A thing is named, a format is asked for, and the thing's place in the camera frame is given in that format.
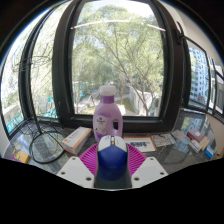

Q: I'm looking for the blue and white computer mouse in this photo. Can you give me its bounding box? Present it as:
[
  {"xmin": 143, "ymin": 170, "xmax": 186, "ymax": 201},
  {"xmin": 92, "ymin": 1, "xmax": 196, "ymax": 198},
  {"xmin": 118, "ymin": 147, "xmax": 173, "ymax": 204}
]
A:
[{"xmin": 96, "ymin": 134, "xmax": 129, "ymax": 182}]

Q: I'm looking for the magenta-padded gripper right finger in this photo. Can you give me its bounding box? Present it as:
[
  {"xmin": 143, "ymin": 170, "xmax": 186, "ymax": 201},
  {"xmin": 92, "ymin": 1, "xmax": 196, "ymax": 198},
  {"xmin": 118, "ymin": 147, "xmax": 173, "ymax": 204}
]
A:
[{"xmin": 126, "ymin": 142, "xmax": 169, "ymax": 189}]

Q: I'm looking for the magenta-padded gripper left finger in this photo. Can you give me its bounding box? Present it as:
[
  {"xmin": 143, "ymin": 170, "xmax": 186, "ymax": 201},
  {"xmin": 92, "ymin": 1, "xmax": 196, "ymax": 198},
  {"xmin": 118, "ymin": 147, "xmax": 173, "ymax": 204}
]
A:
[{"xmin": 56, "ymin": 143, "xmax": 100, "ymax": 189}]

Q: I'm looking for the white printed flat box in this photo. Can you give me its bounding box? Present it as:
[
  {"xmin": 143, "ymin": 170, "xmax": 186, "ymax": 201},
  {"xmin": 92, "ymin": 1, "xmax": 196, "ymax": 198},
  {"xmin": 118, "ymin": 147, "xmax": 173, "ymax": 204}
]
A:
[{"xmin": 171, "ymin": 129, "xmax": 203, "ymax": 154}]

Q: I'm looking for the purple detergent bottle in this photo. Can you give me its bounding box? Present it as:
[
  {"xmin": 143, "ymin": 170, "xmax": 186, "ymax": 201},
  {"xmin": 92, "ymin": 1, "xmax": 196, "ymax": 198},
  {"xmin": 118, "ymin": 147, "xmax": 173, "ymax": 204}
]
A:
[{"xmin": 92, "ymin": 84, "xmax": 124, "ymax": 144}]

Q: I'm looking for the black wire stand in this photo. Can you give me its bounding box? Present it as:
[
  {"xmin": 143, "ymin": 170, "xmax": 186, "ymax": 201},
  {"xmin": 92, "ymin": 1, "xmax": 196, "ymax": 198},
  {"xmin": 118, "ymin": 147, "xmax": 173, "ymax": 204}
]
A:
[{"xmin": 19, "ymin": 56, "xmax": 67, "ymax": 165}]

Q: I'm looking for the printed paper leaflet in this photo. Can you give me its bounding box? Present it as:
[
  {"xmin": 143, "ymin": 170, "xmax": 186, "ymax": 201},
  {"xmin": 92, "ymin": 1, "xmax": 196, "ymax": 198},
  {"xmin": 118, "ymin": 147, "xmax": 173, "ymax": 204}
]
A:
[{"xmin": 149, "ymin": 133, "xmax": 177, "ymax": 148}]

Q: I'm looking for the white and orange carton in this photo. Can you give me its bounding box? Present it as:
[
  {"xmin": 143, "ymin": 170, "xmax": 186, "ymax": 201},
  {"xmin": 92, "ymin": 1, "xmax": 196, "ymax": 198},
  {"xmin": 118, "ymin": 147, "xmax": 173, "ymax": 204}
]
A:
[{"xmin": 61, "ymin": 126, "xmax": 93, "ymax": 156}]

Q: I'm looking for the dark red box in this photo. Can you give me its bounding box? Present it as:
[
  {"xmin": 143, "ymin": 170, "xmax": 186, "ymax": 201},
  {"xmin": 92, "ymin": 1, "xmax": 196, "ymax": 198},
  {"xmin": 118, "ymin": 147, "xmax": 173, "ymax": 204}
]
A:
[{"xmin": 186, "ymin": 128, "xmax": 207, "ymax": 143}]

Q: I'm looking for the white framed card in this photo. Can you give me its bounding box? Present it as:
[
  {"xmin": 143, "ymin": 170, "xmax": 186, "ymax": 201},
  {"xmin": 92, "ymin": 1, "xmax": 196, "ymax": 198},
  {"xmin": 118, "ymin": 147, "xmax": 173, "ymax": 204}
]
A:
[{"xmin": 123, "ymin": 135, "xmax": 157, "ymax": 154}]

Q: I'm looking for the yellow and purple book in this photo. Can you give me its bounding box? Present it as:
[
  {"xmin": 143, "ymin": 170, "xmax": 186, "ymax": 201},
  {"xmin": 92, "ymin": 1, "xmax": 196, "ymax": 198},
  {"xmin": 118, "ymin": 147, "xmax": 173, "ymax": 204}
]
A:
[{"xmin": 11, "ymin": 146, "xmax": 32, "ymax": 164}]

